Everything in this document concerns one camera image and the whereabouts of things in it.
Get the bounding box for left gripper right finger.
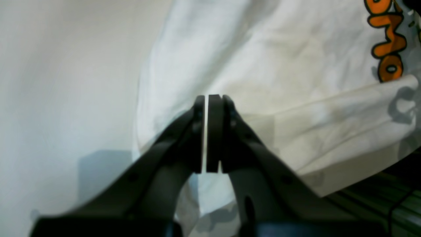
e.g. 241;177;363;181
207;95;387;237

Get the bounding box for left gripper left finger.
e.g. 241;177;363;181
31;95;205;237

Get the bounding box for white printed t-shirt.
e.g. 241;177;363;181
132;0;421;237

